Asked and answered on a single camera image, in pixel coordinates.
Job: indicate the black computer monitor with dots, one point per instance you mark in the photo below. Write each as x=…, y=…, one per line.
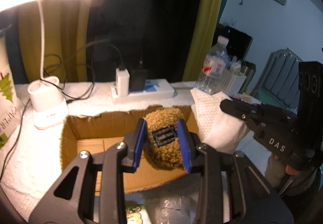
x=239, y=42

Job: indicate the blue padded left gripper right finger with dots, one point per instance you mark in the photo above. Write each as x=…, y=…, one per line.
x=184, y=138

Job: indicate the steel thermos mug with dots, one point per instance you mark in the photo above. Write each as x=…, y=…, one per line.
x=248, y=69

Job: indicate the person right hand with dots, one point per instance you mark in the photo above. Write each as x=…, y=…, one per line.
x=276, y=170

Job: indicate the white power strip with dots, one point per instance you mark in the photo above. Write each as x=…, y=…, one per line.
x=155, y=89

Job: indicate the yellow curtain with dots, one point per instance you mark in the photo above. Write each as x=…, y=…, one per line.
x=66, y=23
x=202, y=37

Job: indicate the small cartoon tissue pack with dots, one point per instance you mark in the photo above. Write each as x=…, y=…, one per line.
x=136, y=213

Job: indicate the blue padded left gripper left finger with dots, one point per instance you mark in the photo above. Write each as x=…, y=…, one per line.
x=140, y=134

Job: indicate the clear bubble wrap bag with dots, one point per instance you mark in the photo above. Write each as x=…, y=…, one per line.
x=164, y=207

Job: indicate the open cardboard box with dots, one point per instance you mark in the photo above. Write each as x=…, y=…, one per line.
x=96, y=134

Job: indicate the paper cup sleeve white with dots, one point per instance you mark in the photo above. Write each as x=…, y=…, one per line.
x=10, y=104

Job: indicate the clear water bottle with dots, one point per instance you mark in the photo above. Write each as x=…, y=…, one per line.
x=213, y=66

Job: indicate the patterned small card box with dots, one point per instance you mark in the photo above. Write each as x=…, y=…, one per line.
x=246, y=99

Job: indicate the white towel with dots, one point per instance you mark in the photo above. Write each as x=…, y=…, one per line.
x=217, y=129

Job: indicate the grey headboard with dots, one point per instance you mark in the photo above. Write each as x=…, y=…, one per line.
x=278, y=83

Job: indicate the black charger plug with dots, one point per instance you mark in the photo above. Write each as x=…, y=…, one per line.
x=137, y=80

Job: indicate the white charger plug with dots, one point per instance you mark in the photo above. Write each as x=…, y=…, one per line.
x=122, y=82

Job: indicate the brown fluffy pouch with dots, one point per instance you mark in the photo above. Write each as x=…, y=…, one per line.
x=161, y=147

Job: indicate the yellow curtain right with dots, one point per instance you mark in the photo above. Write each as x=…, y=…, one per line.
x=202, y=37

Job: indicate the yellow curtain left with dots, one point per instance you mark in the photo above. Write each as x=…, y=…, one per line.
x=66, y=23

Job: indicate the white perforated basket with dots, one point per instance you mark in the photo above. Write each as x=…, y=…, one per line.
x=230, y=83

